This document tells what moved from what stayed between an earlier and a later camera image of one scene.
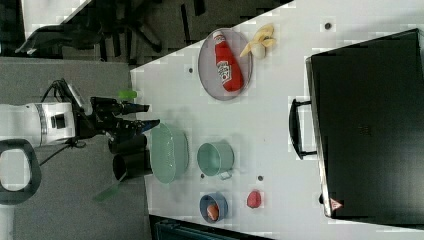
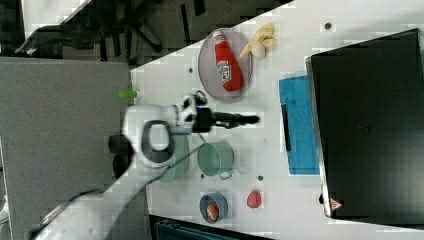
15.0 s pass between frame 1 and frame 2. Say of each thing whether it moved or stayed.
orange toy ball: stayed
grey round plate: stayed
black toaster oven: stayed
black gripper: moved
